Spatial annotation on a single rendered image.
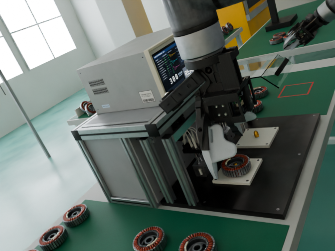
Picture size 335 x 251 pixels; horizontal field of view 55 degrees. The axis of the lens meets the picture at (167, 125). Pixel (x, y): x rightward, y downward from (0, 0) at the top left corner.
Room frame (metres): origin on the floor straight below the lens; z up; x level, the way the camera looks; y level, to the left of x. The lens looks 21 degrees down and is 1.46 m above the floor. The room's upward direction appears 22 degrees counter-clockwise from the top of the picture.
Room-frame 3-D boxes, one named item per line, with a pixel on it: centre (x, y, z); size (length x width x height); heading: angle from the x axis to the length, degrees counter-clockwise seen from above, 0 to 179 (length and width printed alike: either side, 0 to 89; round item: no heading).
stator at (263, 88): (1.73, -0.56, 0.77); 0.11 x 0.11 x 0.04
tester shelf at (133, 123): (1.35, -0.02, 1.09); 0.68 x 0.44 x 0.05; 139
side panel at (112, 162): (1.15, 0.25, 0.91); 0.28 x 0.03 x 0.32; 49
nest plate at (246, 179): (1.05, -0.18, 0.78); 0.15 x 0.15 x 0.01; 49
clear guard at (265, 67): (1.30, -0.39, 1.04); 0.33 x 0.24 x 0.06; 49
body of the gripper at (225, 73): (0.52, -0.11, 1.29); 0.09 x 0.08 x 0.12; 52
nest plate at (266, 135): (1.23, -0.34, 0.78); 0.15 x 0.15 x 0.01; 49
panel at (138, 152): (1.30, -0.07, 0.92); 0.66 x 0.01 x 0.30; 139
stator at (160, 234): (0.86, 0.20, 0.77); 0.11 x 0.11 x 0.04
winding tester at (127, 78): (1.36, -0.03, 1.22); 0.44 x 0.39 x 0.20; 139
